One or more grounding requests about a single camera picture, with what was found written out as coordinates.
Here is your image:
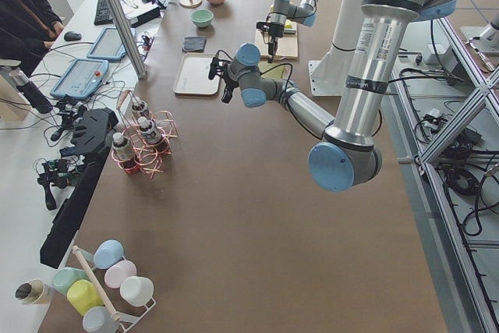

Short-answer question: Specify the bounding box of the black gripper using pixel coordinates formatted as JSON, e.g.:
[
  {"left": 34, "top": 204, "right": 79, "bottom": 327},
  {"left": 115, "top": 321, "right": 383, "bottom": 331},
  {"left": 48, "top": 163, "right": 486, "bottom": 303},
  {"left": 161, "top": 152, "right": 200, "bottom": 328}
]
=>
[
  {"left": 267, "top": 22, "right": 285, "bottom": 63},
  {"left": 221, "top": 64, "right": 239, "bottom": 104}
]

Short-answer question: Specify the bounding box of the tea bottle front left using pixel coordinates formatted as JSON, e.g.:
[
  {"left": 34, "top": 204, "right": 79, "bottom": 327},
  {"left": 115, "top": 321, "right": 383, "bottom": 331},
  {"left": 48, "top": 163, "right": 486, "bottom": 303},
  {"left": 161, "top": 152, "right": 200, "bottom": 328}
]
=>
[{"left": 112, "top": 132, "right": 140, "bottom": 175}]

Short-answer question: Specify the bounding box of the tea bottle right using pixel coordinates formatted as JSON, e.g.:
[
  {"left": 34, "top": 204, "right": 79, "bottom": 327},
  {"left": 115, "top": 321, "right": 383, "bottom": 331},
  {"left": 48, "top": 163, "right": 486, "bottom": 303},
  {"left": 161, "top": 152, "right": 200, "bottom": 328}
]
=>
[{"left": 138, "top": 116, "right": 169, "bottom": 155}]

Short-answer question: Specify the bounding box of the grey blue cup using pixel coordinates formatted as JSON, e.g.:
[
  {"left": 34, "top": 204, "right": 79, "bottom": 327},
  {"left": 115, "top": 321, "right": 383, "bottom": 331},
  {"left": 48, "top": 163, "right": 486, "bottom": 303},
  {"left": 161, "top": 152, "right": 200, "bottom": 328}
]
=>
[{"left": 82, "top": 306, "right": 119, "bottom": 333}]

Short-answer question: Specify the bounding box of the green cup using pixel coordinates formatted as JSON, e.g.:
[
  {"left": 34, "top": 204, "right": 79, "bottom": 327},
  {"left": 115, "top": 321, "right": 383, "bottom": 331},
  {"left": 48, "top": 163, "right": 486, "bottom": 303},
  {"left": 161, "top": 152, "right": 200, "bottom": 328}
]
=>
[{"left": 51, "top": 267, "right": 89, "bottom": 296}]

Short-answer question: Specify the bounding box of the wooden cutting board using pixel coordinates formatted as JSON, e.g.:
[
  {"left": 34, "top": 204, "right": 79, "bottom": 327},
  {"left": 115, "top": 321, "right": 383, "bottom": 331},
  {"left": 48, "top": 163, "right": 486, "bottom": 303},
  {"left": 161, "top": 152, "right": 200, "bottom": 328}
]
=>
[{"left": 254, "top": 21, "right": 299, "bottom": 60}]

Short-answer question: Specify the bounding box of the mint green bowl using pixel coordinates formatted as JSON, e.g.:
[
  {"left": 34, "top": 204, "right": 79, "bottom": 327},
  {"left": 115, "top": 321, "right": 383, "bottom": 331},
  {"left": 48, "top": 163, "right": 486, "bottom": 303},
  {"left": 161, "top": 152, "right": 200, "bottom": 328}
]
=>
[{"left": 190, "top": 9, "right": 214, "bottom": 28}]

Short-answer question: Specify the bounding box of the pink cup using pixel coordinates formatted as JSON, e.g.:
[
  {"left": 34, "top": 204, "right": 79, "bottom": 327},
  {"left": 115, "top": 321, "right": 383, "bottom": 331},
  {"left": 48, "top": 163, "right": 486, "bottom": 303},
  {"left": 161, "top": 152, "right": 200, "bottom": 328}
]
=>
[{"left": 104, "top": 260, "right": 136, "bottom": 289}]

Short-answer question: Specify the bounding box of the tea bottle back left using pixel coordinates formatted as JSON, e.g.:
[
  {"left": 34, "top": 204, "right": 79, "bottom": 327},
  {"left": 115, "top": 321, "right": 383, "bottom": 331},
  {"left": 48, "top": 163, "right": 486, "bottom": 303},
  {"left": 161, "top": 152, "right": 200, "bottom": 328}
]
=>
[{"left": 131, "top": 97, "right": 150, "bottom": 122}]

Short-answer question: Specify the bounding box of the black keyboard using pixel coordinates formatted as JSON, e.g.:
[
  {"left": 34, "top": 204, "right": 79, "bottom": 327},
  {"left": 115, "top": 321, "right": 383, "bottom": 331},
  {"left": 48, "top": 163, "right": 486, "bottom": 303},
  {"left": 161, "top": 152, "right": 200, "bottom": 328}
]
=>
[{"left": 94, "top": 0, "right": 113, "bottom": 26}]

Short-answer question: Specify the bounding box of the teach pendant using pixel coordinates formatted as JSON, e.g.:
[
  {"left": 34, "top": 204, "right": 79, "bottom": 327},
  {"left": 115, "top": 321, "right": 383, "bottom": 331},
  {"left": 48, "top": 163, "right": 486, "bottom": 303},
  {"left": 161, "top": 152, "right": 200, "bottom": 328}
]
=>
[
  {"left": 50, "top": 58, "right": 109, "bottom": 100},
  {"left": 87, "top": 27, "right": 126, "bottom": 62}
]

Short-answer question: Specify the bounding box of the white cup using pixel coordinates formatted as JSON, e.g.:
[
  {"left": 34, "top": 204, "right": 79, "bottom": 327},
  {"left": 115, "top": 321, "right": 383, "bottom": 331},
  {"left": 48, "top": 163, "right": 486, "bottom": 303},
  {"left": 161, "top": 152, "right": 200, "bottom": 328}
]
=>
[{"left": 119, "top": 276, "right": 154, "bottom": 307}]

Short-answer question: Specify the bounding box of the black thermos bottle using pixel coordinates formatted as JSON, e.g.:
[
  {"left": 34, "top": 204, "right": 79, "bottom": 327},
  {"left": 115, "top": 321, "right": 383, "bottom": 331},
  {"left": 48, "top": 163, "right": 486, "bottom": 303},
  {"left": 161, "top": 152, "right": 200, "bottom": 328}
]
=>
[{"left": 9, "top": 69, "right": 53, "bottom": 114}]

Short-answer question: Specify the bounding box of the teach pendant far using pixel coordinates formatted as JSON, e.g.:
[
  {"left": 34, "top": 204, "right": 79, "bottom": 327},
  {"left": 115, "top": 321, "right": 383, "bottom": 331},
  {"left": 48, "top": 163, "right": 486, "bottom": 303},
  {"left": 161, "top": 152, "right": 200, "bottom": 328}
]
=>
[{"left": 87, "top": 27, "right": 126, "bottom": 62}]

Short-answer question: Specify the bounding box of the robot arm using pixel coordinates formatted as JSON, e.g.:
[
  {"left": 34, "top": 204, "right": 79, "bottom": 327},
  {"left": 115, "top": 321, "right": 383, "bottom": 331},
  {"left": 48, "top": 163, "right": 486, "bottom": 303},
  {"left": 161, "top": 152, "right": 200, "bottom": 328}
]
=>
[
  {"left": 210, "top": 0, "right": 457, "bottom": 192},
  {"left": 265, "top": 0, "right": 318, "bottom": 62}
]

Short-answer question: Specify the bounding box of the yellow cup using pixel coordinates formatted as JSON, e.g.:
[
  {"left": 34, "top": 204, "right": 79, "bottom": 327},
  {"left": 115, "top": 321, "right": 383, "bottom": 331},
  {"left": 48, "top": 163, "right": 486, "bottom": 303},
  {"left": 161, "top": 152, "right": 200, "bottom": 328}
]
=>
[{"left": 66, "top": 279, "right": 104, "bottom": 316}]

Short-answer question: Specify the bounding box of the cream rabbit serving tray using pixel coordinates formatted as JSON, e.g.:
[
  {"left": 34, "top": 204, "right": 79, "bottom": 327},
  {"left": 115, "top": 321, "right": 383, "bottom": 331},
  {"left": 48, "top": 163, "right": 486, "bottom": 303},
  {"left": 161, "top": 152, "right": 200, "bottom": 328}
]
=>
[{"left": 172, "top": 52, "right": 220, "bottom": 96}]

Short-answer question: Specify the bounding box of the person in dark jacket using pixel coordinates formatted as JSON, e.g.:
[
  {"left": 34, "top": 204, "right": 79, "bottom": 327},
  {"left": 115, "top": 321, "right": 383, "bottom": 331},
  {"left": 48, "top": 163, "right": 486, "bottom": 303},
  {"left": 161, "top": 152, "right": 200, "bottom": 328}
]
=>
[{"left": 1, "top": 0, "right": 64, "bottom": 76}]

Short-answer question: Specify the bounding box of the aluminium frame post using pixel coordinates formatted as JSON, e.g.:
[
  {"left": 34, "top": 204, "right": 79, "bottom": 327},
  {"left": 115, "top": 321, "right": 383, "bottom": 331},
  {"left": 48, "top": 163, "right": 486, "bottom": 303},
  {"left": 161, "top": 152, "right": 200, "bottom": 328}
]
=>
[{"left": 106, "top": 0, "right": 147, "bottom": 80}]

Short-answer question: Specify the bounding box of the bread slice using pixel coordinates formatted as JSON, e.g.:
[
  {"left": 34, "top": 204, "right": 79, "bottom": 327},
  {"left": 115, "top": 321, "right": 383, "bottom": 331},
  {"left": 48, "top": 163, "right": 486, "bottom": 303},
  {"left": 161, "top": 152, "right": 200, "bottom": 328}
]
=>
[{"left": 258, "top": 60, "right": 289, "bottom": 80}]

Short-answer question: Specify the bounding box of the tea bottle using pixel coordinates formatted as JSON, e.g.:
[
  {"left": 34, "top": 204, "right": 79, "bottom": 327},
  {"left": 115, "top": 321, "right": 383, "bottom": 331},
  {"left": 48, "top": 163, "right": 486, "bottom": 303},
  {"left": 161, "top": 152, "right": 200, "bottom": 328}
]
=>
[
  {"left": 131, "top": 97, "right": 150, "bottom": 122},
  {"left": 112, "top": 132, "right": 140, "bottom": 175},
  {"left": 138, "top": 116, "right": 169, "bottom": 155}
]

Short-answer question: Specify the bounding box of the paper cup with metal insert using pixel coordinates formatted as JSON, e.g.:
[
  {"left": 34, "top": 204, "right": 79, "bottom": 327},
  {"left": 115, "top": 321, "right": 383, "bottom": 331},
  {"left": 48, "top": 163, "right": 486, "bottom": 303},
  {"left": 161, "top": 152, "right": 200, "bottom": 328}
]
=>
[{"left": 15, "top": 279, "right": 52, "bottom": 305}]

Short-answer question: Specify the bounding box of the folded grey cloth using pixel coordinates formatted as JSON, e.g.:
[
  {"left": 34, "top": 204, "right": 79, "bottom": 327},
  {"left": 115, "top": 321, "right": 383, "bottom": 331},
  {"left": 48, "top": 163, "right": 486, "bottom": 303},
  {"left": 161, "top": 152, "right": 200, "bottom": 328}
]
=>
[{"left": 182, "top": 36, "right": 207, "bottom": 52}]

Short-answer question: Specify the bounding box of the white round plate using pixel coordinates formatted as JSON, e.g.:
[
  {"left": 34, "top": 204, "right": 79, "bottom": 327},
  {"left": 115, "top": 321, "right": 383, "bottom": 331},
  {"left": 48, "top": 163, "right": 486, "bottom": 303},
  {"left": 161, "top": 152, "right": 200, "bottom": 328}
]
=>
[{"left": 258, "top": 60, "right": 292, "bottom": 90}]

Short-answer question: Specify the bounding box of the computer mouse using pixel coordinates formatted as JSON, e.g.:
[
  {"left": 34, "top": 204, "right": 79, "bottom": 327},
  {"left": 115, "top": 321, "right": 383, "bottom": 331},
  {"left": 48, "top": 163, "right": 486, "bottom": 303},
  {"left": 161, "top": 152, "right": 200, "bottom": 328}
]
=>
[{"left": 63, "top": 31, "right": 82, "bottom": 41}]

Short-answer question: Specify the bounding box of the copper wire bottle rack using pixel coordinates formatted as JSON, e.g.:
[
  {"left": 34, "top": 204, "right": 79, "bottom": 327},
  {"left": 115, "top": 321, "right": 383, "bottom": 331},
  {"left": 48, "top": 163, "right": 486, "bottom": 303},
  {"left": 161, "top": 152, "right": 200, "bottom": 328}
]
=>
[{"left": 111, "top": 89, "right": 179, "bottom": 176}]

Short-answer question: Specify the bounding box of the teach pendant near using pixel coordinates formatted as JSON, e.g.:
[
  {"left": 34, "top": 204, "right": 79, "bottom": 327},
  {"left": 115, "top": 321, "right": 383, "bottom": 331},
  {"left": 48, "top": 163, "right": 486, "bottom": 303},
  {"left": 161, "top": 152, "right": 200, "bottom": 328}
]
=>
[{"left": 50, "top": 58, "right": 109, "bottom": 100}]

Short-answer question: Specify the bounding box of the black foam case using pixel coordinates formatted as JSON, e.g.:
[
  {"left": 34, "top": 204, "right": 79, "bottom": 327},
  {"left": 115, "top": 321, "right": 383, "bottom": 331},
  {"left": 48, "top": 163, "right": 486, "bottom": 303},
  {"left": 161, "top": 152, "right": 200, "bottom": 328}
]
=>
[{"left": 40, "top": 108, "right": 119, "bottom": 269}]

